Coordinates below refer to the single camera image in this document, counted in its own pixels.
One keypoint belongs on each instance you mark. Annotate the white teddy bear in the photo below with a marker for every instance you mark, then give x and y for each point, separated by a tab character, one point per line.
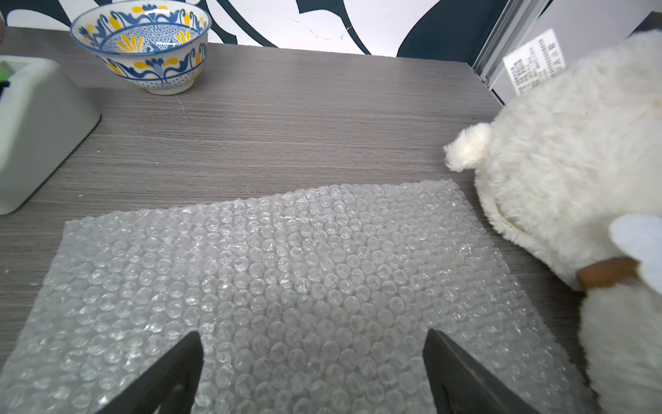
571	172

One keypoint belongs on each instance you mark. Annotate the right bubble wrap sheet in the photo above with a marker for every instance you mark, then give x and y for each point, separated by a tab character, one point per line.
316	301

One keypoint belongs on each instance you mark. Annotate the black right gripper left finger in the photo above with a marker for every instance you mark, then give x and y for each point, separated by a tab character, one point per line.
168	386

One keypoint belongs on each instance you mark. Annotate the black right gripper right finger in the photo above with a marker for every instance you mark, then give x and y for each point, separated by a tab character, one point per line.
461	384

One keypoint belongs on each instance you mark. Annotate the blue yellow floral bowl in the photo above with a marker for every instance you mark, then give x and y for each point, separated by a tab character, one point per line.
159	46

